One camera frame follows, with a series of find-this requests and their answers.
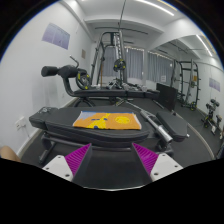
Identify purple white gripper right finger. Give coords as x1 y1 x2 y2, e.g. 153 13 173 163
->
131 143 182 182

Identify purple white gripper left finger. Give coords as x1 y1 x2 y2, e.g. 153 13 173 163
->
43 144 92 182

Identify orange patterned towel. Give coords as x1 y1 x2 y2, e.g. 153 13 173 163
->
73 111 142 130

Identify silver barbell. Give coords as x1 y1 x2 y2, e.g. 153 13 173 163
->
127 102 173 144

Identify black flat bench pad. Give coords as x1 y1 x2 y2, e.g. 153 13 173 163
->
156 111 187 142

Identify black padded weight bench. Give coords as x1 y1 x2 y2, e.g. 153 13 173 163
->
29 106 150 164

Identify dumbbell rack with dumbbells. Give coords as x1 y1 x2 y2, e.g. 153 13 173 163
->
202 99 222 134

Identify black box platform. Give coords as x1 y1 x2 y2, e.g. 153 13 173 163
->
156 83 178 111

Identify black leg curl machine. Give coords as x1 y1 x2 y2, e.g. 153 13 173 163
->
40 55 161 101

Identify black squat rack right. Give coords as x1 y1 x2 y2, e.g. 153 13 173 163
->
170 59 200 111

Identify grey window curtains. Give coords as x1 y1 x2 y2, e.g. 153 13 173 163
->
101 45 174 84

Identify grey power rack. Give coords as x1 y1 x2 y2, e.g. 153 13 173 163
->
90 30 127 89

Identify white wall socket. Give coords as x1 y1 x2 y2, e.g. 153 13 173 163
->
15 117 26 130

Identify purple wall poster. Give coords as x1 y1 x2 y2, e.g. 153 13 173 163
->
42 23 70 49

